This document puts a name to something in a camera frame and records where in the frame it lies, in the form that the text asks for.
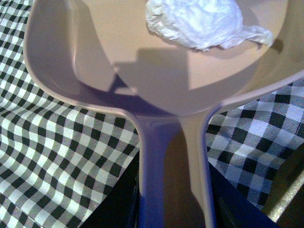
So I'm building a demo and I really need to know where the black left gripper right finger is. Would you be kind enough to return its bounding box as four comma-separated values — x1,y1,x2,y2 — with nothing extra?
209,165,278,228

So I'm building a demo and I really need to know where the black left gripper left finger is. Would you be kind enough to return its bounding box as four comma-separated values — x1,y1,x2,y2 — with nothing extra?
82,154,139,228

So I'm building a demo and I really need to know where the beige plastic dustpan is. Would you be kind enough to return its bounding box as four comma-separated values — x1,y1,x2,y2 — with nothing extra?
24,0,304,228

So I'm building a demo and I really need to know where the white tissue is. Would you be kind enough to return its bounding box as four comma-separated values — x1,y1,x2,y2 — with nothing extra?
145,0,274,52

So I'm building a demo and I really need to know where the black white checkered tablecloth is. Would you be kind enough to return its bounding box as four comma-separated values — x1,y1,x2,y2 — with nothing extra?
0,0,304,228

